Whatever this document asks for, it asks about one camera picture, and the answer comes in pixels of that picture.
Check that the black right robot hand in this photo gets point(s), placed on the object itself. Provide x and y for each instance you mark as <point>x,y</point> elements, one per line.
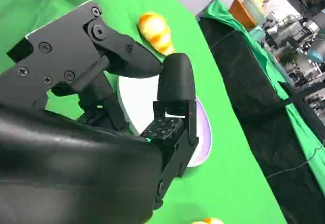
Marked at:
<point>63,158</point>

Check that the lilac plate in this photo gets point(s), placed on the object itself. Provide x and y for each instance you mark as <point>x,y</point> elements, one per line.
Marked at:
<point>138,102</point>

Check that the green table cloth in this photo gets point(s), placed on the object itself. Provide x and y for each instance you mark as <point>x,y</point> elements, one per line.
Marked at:
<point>228,158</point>

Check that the black fabric side panel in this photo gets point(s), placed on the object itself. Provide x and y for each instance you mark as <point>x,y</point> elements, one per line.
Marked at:
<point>254,94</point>

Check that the green cloth on neighbouring desk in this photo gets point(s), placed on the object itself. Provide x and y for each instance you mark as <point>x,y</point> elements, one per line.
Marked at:
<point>221,12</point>

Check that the orange box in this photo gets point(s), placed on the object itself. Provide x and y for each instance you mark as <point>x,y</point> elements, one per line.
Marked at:
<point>240,14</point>

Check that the teal rounded object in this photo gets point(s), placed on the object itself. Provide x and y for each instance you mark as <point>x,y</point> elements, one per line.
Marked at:
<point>314,55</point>

